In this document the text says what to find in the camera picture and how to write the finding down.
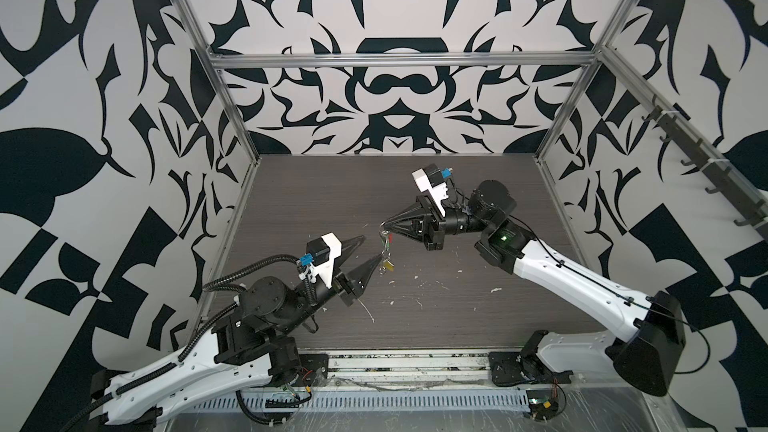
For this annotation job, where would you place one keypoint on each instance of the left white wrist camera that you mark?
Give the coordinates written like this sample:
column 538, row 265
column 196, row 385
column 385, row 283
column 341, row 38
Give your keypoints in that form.
column 319, row 259

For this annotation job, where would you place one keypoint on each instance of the large wire keyring red sleeve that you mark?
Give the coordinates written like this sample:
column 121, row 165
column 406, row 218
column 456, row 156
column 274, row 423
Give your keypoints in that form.
column 385, row 252

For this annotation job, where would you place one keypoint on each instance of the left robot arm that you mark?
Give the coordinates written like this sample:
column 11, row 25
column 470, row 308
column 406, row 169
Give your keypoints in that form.
column 248, row 344

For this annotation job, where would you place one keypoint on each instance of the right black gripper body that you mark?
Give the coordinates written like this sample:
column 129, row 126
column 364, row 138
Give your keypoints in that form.
column 439, row 238

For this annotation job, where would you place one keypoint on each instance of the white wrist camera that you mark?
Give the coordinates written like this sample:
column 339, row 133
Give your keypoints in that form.
column 319, row 259
column 433, row 181

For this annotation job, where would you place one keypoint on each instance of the green lit circuit board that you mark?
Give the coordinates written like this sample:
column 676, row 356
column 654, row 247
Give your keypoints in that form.
column 544, row 405

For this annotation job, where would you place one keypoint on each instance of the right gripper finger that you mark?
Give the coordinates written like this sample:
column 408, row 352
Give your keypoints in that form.
column 405, row 217
column 410, row 231

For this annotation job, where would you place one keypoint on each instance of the white slotted cable duct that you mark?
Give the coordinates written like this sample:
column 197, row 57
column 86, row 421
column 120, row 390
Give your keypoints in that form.
column 326, row 401

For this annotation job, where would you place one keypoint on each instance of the black wall hook rack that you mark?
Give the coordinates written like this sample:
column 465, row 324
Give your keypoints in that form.
column 701, row 156

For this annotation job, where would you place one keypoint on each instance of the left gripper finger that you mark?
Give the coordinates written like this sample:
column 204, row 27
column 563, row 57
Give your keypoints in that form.
column 349, row 246
column 361, row 275

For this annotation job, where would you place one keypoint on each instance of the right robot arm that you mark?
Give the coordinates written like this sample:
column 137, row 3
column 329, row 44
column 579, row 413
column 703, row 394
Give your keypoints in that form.
column 644, row 336

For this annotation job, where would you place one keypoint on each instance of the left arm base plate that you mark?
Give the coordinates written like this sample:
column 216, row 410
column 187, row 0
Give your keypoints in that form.
column 312, row 370

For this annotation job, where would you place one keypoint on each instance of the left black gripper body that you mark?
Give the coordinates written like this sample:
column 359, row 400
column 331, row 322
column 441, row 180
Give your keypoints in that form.
column 347, row 282

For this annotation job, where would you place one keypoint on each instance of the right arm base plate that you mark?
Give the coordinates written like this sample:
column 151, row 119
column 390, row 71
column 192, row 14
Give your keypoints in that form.
column 509, row 369

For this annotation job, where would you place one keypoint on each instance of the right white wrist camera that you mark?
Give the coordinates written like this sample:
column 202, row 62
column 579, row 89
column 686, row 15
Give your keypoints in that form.
column 433, row 181

